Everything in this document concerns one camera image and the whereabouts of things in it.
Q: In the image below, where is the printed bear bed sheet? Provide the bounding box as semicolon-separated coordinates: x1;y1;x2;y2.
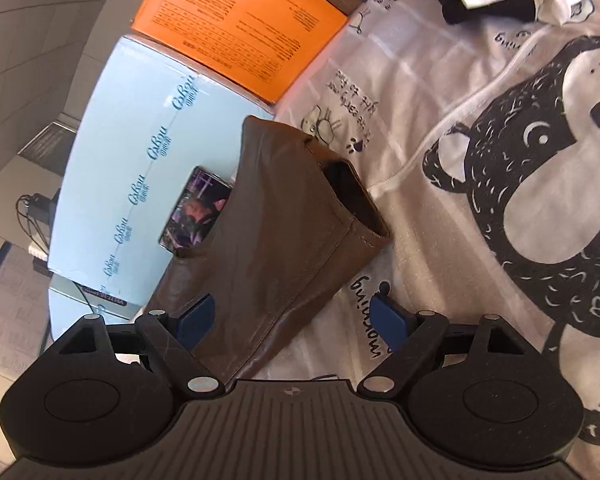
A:
252;0;600;461

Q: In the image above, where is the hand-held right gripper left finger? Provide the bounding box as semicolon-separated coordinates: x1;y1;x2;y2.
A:
60;294;226;398

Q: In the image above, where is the light blue cardboard box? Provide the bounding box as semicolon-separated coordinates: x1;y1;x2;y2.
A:
46;35;277;322

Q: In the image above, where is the orange cardboard box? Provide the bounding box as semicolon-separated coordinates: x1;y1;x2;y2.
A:
130;0;350;107

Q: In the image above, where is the smartphone with lit screen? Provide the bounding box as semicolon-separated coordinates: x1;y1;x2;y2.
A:
158;165;233;257

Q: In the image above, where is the brown leather bag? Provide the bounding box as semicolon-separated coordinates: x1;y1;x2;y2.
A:
145;115;392;386

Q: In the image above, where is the black power adapter with cables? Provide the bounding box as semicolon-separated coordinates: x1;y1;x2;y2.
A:
15;187;63;263

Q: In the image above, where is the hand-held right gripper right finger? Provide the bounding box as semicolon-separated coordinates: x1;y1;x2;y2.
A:
356;296;527;402

